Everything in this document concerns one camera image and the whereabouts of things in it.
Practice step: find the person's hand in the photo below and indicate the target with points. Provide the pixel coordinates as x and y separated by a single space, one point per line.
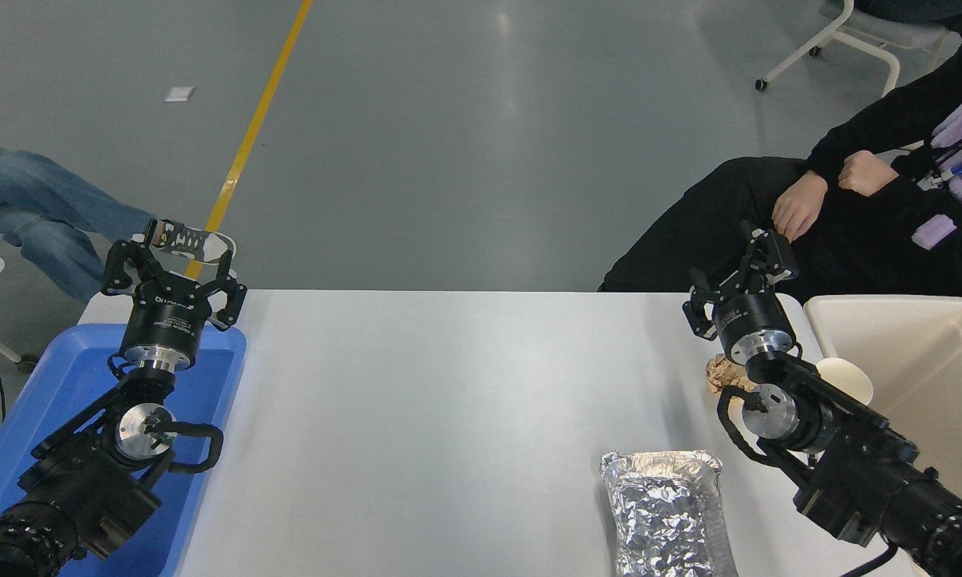
865 172
801 204

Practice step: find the white paper cup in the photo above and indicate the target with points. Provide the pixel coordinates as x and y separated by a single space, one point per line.
845 377

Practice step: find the silver foil tray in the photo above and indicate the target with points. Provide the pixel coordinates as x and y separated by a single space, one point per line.
665 513

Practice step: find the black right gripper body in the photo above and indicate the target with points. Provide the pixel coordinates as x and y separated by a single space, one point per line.
751 316

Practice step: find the person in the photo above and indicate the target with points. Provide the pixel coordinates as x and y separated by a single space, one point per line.
32 200
729 224

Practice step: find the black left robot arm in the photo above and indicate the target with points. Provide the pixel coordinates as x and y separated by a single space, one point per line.
88 489

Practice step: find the crumpled tan paper ball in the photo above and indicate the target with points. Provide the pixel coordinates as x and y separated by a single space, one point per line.
721 373

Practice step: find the white wheeled chair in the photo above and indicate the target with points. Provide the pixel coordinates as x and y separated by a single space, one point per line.
829 32

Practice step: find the blue plastic tray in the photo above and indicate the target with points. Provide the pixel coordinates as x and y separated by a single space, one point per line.
72 377

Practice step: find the large pale plastic bin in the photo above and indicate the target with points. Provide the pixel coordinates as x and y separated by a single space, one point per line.
913 344

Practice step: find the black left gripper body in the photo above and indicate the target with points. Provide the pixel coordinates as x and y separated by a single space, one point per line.
166 324

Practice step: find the white paper scrap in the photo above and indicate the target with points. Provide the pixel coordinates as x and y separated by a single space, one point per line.
179 94

